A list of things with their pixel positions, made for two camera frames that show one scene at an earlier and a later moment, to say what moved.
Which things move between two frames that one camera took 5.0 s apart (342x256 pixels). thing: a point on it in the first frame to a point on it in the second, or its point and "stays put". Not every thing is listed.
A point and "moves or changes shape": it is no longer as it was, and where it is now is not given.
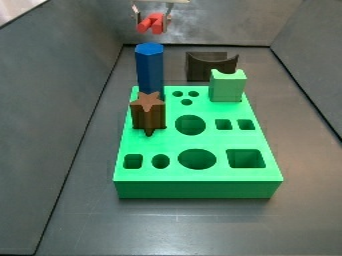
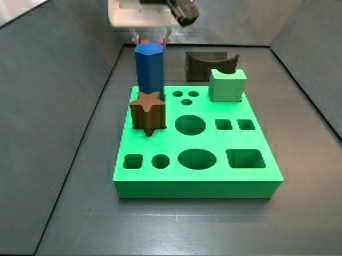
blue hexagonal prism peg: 150,62 stays put
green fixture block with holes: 208,155 stays put
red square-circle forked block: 152,22 moves or changes shape
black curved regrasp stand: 202,62 stays put
